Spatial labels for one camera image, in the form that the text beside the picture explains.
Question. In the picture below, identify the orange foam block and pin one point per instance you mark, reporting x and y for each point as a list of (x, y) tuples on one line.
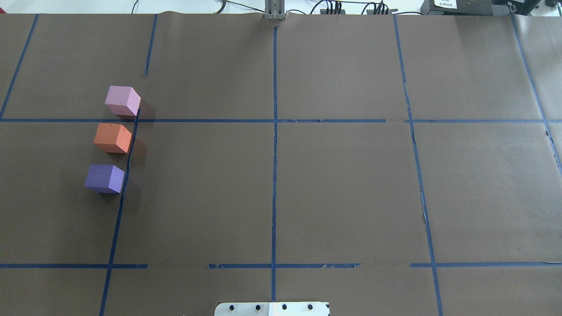
[(113, 138)]

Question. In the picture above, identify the light pink foam block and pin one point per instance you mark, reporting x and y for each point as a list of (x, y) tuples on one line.
[(123, 100)]

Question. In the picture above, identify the dark purple foam block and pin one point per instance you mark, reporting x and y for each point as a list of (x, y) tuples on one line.
[(104, 178)]

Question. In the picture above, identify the black computer box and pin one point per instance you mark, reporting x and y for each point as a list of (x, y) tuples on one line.
[(464, 7)]

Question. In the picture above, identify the aluminium frame post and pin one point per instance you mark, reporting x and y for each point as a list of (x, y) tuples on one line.
[(274, 10)]

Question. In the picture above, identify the white pedestal column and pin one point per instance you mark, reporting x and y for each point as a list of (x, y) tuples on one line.
[(273, 309)]

